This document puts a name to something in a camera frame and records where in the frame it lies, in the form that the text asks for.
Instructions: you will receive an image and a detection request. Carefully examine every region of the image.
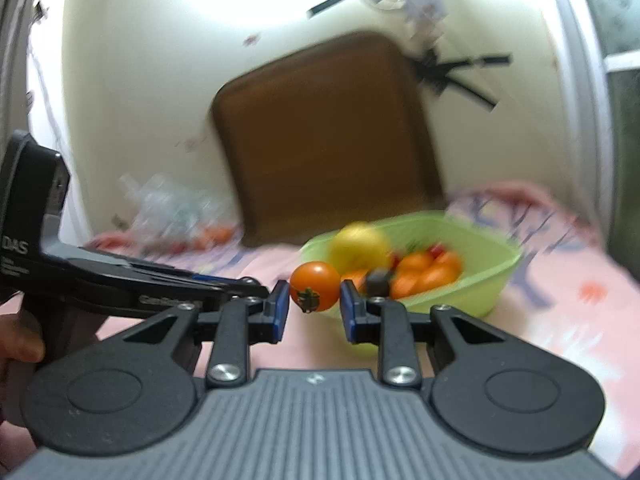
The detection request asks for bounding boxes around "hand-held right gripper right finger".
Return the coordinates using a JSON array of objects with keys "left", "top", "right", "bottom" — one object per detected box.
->
[{"left": 339, "top": 280, "right": 516, "bottom": 390}]

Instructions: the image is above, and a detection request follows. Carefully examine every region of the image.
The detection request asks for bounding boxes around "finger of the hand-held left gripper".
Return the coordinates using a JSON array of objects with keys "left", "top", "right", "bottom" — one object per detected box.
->
[
  {"left": 200, "top": 277, "right": 272, "bottom": 306},
  {"left": 125, "top": 259, "right": 236, "bottom": 286}
]

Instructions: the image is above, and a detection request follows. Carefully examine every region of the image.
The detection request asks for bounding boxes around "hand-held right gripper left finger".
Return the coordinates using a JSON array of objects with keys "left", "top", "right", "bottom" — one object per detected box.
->
[{"left": 115, "top": 280, "right": 292, "bottom": 390}]

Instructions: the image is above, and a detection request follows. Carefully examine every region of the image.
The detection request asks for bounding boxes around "dark purple plum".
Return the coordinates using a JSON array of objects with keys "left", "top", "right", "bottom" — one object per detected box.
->
[{"left": 366, "top": 268, "right": 392, "bottom": 297}]

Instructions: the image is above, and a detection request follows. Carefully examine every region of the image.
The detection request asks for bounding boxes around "orange tomato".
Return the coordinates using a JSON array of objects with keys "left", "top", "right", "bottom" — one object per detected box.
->
[{"left": 289, "top": 261, "right": 342, "bottom": 313}]

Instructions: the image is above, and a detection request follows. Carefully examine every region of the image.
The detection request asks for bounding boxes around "yellow grapefruit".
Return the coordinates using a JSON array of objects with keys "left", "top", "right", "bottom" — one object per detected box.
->
[{"left": 329, "top": 222, "right": 393, "bottom": 273}]

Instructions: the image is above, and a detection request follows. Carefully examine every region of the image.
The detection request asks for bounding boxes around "green plastic basin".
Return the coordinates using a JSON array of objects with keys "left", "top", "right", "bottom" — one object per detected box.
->
[{"left": 299, "top": 211, "right": 525, "bottom": 356}]

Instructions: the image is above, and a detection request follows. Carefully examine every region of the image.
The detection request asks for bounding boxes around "person's left hand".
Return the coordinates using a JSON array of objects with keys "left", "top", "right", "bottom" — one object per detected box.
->
[{"left": 0, "top": 309, "right": 46, "bottom": 366}]

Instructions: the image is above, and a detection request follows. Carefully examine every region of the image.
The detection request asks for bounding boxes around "clear plastic bag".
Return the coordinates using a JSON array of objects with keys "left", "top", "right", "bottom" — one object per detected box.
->
[{"left": 120, "top": 174, "right": 241, "bottom": 256}]

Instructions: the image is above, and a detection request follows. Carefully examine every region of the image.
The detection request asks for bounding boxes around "brown woven seat mat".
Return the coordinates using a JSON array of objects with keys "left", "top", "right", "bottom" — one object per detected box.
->
[{"left": 210, "top": 31, "right": 446, "bottom": 248}]

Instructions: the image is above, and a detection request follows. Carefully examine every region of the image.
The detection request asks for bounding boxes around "pink printed bedsheet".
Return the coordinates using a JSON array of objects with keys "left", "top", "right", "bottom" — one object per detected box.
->
[{"left": 85, "top": 182, "right": 640, "bottom": 476}]

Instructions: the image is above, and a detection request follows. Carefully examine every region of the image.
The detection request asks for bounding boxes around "white window frame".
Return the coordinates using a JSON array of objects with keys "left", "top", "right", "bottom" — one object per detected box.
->
[{"left": 547, "top": 0, "right": 640, "bottom": 261}]

